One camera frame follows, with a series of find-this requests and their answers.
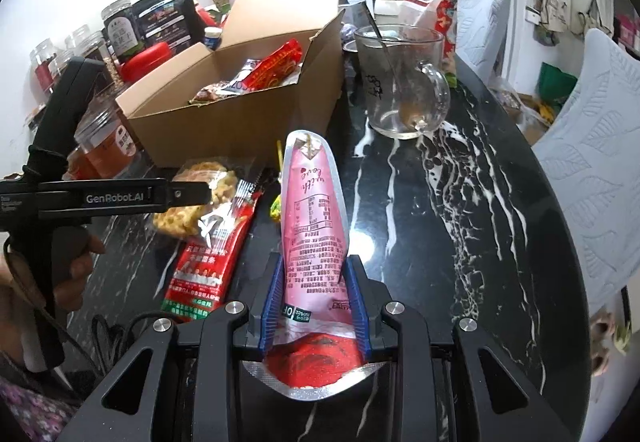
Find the floral clothing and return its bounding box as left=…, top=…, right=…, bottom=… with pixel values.
left=0, top=352, right=81, bottom=442

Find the silver red snack packet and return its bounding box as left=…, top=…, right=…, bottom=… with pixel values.
left=227, top=59, right=263, bottom=94

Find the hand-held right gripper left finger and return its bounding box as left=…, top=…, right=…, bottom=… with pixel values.
left=75, top=252, right=287, bottom=442

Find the black printed pouch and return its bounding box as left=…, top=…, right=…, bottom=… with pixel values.
left=131, top=0, right=196, bottom=58

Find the white tote bag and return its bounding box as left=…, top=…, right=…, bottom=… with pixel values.
left=530, top=0, right=571, bottom=48
left=575, top=0, right=616, bottom=39

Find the clear jar with orange contents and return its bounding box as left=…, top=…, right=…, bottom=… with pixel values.
left=74, top=92, right=143, bottom=180

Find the clear packet of yellow snacks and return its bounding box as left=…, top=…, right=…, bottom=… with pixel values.
left=151, top=161, right=240, bottom=240

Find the clear plastic jar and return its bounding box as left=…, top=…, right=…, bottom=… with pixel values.
left=65, top=24, right=106, bottom=68

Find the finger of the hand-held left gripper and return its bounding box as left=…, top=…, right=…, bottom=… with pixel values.
left=167, top=179, right=212, bottom=209

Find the glass mug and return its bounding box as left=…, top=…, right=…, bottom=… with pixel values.
left=354, top=23, right=452, bottom=140

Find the brown cardboard box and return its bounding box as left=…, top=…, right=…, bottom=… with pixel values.
left=115, top=0, right=347, bottom=169

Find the pink foil snack packet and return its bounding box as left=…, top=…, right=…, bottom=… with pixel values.
left=242, top=129, right=386, bottom=403

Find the white bottle blue cap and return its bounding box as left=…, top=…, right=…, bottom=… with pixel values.
left=202, top=26, right=224, bottom=54

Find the red lid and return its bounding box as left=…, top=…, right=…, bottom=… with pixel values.
left=120, top=42, right=173, bottom=83

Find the colourful snack packet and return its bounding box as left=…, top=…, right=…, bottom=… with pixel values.
left=189, top=81, right=246, bottom=105

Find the metal spoon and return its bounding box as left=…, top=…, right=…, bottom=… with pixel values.
left=361, top=2, right=431, bottom=133

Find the clear jar with red contents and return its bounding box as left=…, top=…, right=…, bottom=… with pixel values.
left=30, top=38, right=60, bottom=95

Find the long red snack packet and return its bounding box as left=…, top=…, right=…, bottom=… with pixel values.
left=161, top=179, right=265, bottom=323

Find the person's left hand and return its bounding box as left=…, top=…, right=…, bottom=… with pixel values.
left=50, top=226, right=107, bottom=314

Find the red plastic bag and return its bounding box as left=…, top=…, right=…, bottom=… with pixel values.
left=195, top=4, right=233, bottom=25

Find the bright red snack packet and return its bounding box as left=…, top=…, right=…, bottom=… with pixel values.
left=245, top=38, right=303, bottom=90

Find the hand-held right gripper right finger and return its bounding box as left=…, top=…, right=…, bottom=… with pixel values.
left=345, top=255, right=571, bottom=442

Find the green bag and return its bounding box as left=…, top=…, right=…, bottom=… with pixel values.
left=537, top=62, right=578, bottom=108

